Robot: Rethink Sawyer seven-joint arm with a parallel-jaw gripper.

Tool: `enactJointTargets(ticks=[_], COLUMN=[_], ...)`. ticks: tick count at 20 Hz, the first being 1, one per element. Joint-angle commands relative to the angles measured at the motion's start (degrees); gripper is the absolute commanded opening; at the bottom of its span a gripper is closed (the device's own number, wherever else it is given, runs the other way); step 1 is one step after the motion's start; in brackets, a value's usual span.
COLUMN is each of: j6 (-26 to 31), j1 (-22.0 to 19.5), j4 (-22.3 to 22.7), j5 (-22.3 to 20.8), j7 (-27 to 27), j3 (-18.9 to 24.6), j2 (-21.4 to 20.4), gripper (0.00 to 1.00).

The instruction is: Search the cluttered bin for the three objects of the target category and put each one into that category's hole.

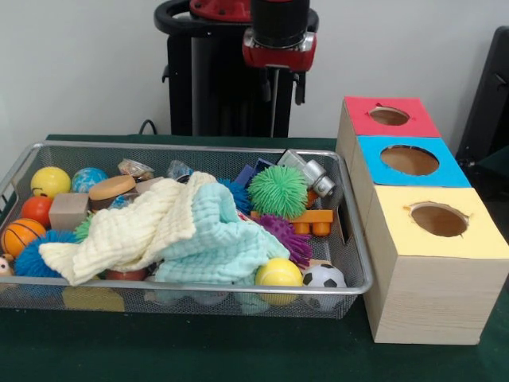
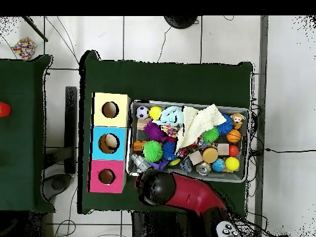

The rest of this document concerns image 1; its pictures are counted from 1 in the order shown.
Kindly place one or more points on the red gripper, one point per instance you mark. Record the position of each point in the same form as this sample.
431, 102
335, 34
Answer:
278, 59

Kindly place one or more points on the mint green muslin cloth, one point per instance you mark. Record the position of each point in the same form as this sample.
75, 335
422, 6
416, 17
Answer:
222, 246

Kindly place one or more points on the blue spiky rubber ball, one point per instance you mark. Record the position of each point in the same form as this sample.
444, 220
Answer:
36, 254

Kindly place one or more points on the brown monkey plush toy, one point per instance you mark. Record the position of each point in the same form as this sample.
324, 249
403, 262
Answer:
5, 267

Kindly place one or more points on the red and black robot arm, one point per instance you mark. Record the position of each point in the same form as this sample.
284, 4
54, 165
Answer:
280, 20

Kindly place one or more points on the silver mesh bin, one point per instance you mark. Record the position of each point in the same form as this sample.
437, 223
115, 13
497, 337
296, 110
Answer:
350, 246

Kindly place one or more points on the wooden box with three holes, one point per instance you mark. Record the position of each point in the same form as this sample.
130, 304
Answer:
429, 302

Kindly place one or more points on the green spiky rubber ball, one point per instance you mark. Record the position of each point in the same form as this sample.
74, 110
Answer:
278, 191

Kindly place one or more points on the purple spiky rubber ball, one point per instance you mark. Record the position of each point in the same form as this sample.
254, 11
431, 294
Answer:
290, 238

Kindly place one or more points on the yellow tennis ball toy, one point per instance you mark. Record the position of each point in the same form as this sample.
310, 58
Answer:
278, 274

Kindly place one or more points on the small soccer ball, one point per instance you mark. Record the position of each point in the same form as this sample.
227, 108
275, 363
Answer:
324, 276

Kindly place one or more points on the black upright panel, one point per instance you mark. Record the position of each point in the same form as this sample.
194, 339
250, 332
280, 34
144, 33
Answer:
489, 99

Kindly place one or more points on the dark green table cloth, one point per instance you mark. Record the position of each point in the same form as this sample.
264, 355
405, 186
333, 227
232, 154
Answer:
495, 159
199, 350

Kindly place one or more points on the yellow smiley ball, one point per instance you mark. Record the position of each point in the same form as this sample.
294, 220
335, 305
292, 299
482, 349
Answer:
50, 182

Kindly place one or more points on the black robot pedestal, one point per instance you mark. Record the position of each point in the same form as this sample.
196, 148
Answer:
222, 79

